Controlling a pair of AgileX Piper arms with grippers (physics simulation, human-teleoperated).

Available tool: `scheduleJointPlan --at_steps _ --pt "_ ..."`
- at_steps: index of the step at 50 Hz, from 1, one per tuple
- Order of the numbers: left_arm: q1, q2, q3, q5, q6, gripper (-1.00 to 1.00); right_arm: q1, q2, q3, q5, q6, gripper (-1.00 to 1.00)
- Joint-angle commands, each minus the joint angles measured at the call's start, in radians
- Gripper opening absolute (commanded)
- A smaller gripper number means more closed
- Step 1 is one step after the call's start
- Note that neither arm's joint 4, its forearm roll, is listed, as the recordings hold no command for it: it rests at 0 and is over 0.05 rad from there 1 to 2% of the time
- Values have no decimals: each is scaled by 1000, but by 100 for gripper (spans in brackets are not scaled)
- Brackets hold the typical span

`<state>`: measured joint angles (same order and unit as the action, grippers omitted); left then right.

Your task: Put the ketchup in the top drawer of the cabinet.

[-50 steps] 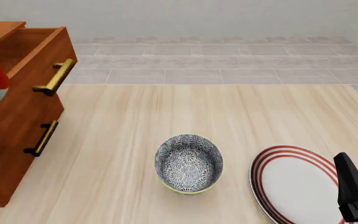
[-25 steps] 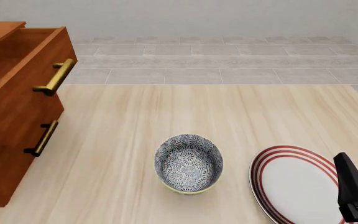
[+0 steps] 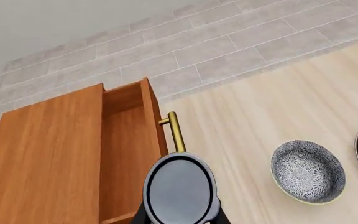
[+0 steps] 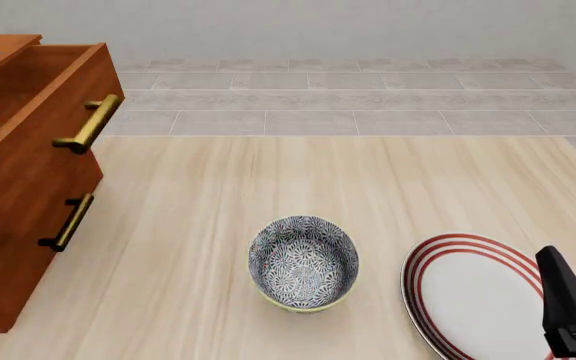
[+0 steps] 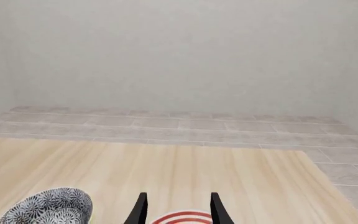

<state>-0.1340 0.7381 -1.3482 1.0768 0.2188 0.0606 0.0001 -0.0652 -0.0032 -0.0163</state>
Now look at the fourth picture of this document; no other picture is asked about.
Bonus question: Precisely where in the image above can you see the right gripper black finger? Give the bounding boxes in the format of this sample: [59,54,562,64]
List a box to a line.
[535,245,576,331]

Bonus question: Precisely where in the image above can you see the open wooden drawer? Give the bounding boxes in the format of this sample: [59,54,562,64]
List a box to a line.
[0,42,126,211]

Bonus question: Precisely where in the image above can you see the closed wooden drawer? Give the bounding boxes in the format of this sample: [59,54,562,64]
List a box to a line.
[0,164,105,290]

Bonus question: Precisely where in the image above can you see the white plate with red rings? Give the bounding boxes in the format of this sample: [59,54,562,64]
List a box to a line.
[399,232,557,360]

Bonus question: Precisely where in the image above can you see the blue patterned bowl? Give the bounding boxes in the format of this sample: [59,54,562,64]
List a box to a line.
[246,214,361,313]

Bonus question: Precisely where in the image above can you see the brass drawer handle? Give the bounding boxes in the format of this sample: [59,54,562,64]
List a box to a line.
[51,93,122,156]
[37,192,96,253]

